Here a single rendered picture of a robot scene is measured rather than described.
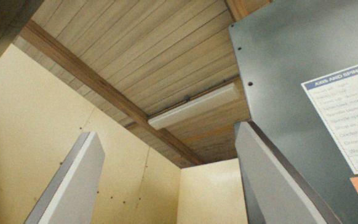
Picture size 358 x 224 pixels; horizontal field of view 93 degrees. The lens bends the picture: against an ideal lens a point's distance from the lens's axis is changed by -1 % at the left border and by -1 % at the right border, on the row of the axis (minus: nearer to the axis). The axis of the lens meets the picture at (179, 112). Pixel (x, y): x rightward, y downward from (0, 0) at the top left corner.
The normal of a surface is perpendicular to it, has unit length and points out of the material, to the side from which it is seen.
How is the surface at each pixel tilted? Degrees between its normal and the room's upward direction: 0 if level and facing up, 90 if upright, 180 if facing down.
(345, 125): 90
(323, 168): 90
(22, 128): 90
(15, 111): 90
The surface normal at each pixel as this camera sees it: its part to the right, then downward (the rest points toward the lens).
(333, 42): -0.54, -0.59
